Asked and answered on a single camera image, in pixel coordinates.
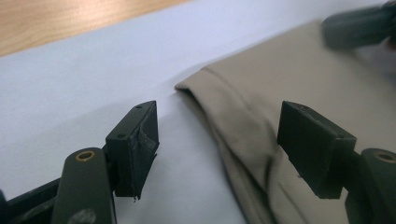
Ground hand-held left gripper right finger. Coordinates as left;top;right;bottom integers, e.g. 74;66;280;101
276;100;358;200

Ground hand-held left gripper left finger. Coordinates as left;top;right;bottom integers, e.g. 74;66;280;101
105;100;161;200

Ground beige pants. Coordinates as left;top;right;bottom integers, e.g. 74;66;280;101
175;20;396;224

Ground white table mat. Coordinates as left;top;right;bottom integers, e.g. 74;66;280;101
0;0;396;224

